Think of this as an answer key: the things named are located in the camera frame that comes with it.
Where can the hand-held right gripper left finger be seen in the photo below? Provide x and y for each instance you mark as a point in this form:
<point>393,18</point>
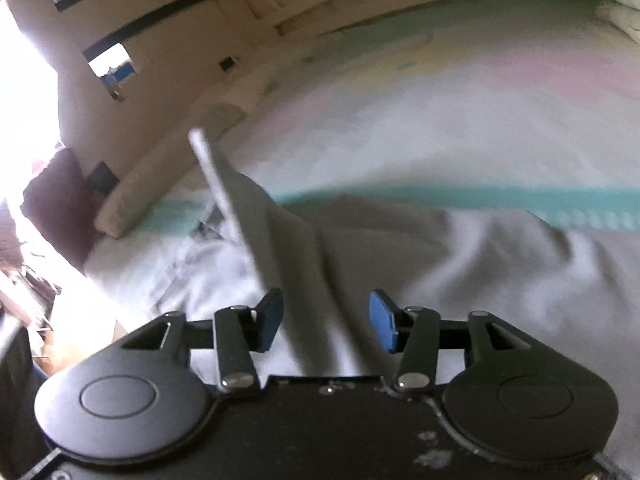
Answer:
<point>269,321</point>

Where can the pastel striped bed sheet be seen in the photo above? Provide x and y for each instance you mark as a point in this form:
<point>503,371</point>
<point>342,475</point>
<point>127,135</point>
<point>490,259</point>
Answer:
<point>400,110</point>

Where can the black wall socket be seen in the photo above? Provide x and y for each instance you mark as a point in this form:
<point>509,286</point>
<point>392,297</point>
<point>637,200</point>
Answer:
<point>227,62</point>

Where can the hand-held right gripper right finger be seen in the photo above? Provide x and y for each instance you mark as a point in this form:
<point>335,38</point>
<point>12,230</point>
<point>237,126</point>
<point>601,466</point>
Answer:
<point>382,322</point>

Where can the dark red cushion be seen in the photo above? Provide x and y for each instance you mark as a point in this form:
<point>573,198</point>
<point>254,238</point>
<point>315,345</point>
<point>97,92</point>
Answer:
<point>57,200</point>

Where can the white patterned duvet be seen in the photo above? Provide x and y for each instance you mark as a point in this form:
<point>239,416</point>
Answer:
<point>617,5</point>

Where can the small wall window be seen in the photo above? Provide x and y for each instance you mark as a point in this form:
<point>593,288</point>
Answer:
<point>112,62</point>

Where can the cream padded bed edge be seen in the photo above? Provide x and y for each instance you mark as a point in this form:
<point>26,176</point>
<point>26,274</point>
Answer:
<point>127,210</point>

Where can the grey pants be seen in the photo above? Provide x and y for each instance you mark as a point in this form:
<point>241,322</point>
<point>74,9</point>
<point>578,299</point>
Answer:
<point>450,270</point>

